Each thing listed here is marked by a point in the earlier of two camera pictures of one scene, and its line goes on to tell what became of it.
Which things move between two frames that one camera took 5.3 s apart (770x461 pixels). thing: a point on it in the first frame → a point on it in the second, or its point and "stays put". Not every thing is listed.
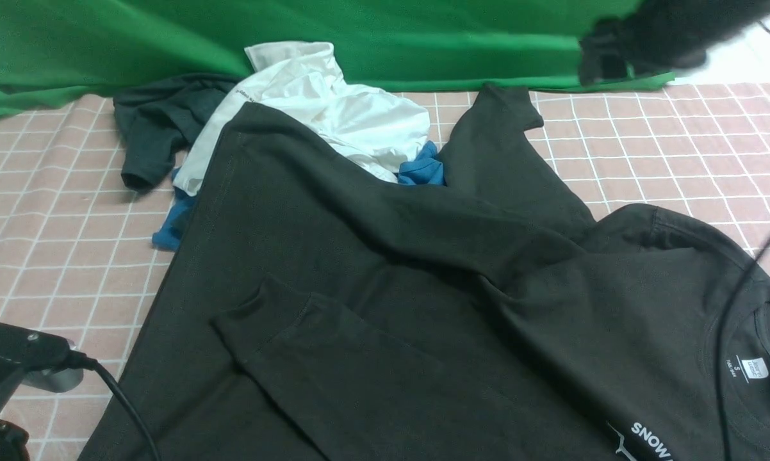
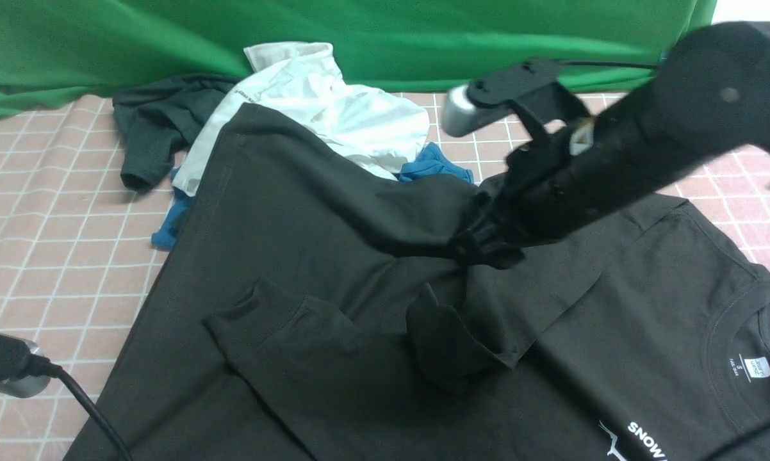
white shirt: [301, 80] stays put
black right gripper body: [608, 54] → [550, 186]
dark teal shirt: [158, 115] stays put
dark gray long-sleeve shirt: [312, 308] stays put
